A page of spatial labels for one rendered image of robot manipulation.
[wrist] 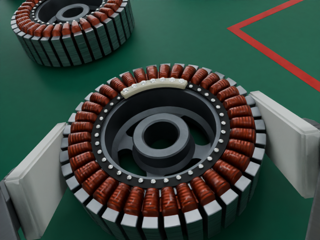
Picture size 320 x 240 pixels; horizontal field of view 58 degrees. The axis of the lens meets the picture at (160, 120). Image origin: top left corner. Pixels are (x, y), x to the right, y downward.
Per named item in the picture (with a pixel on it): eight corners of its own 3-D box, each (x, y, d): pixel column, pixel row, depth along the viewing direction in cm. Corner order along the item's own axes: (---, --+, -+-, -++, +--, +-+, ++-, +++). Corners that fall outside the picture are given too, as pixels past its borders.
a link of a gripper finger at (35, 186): (42, 239, 12) (25, 242, 12) (80, 164, 19) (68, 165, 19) (20, 177, 11) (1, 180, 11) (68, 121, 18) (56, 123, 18)
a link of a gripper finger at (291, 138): (302, 133, 11) (323, 129, 11) (247, 92, 18) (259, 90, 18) (303, 200, 12) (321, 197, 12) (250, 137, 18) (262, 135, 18)
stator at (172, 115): (289, 235, 14) (307, 201, 12) (70, 267, 15) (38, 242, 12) (230, 86, 22) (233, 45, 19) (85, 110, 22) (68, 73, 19)
